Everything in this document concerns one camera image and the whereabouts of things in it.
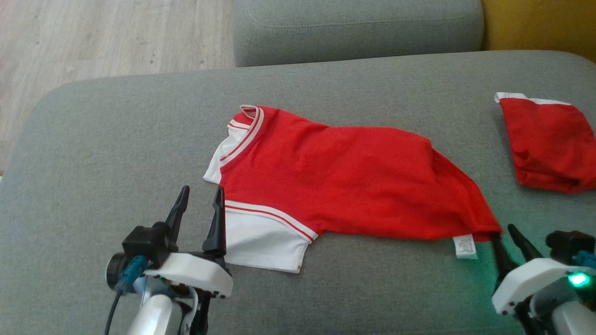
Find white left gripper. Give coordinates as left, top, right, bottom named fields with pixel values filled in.
left=144, top=185, right=233, bottom=299

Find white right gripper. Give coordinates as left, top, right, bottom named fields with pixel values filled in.
left=491, top=224, right=592, bottom=316

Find red shorts with white stripes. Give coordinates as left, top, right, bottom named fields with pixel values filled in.
left=494, top=92, right=596, bottom=194

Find red white basketball jersey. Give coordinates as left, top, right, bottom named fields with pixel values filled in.
left=203, top=105, right=502, bottom=274

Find grey fabric sofa seat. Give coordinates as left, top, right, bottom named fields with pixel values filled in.
left=0, top=50, right=596, bottom=335

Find yellow upholstered furniture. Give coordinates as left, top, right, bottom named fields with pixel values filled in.
left=481, top=0, right=596, bottom=63

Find grey fabric sofa cushion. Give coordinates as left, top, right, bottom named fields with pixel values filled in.
left=233, top=0, right=485, bottom=68

